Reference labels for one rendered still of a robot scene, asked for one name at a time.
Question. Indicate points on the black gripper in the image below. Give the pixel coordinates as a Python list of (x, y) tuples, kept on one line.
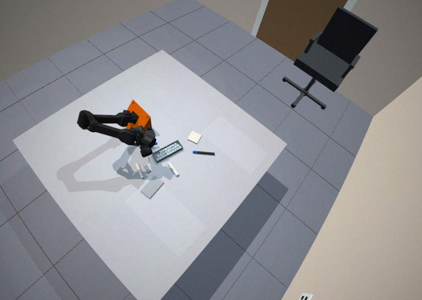
[(145, 150)]

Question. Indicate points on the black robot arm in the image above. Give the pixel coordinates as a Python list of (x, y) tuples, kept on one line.
[(96, 123)]

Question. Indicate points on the keyboard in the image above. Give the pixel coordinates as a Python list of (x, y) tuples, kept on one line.
[(167, 151)]

